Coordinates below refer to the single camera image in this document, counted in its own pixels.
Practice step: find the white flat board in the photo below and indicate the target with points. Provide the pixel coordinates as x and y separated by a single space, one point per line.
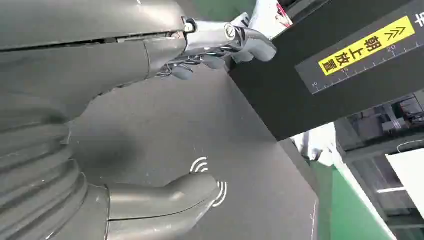
409 175

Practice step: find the dark metal frame rack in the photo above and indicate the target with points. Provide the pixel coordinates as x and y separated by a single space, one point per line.
367 159

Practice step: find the ribbed grey left arm sleeve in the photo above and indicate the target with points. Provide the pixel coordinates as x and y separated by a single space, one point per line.
33 172

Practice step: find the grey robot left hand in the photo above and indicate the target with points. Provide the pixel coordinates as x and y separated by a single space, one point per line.
76 49

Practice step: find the black scanner box with ruler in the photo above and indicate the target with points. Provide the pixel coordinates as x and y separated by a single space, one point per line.
298 59

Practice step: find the white parcel bag red print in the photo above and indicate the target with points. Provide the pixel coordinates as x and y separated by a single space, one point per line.
269 17

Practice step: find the white crumpled bag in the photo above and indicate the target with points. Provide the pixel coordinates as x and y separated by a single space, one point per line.
316 142

